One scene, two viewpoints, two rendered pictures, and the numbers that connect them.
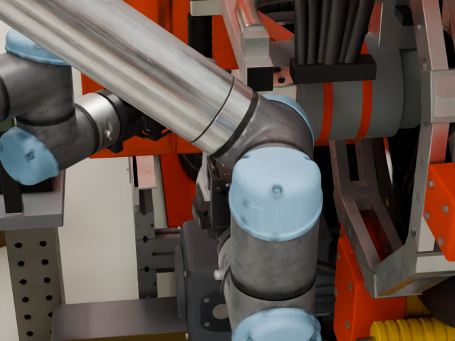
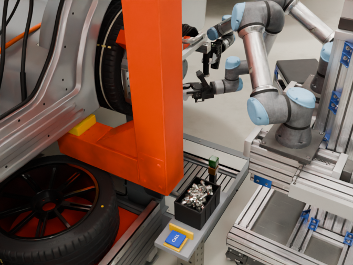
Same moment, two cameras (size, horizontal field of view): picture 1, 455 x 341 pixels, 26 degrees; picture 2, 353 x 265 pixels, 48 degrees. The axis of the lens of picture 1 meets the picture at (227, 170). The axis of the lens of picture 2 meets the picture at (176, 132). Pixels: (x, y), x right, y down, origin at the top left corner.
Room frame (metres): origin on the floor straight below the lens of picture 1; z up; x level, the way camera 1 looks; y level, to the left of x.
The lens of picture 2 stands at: (2.75, 1.12, 1.89)
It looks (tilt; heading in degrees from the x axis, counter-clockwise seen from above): 37 degrees down; 218
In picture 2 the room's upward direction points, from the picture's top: 1 degrees counter-clockwise
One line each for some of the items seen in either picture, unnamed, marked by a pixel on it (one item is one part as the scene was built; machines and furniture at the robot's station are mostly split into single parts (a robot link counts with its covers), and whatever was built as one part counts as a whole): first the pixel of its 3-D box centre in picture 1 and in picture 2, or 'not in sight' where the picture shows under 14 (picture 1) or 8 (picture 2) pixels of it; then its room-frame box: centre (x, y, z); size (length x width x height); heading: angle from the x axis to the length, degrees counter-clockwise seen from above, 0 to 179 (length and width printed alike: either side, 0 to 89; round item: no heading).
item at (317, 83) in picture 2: not in sight; (326, 79); (0.86, 0.65, 0.87); 0.15 x 0.15 x 0.10
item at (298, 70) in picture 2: not in sight; (299, 88); (-0.16, 0.19, 0.17); 0.43 x 0.36 x 0.34; 41
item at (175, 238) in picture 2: not in sight; (175, 239); (1.87, 0.43, 0.47); 0.07 x 0.07 x 0.02; 7
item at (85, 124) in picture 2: not in sight; (76, 121); (1.72, -0.32, 0.71); 0.14 x 0.14 x 0.05; 7
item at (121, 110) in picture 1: (134, 107); (203, 90); (1.22, 0.13, 0.80); 0.12 x 0.08 x 0.09; 141
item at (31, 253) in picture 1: (34, 249); (190, 252); (1.73, 0.41, 0.21); 0.10 x 0.10 x 0.42; 7
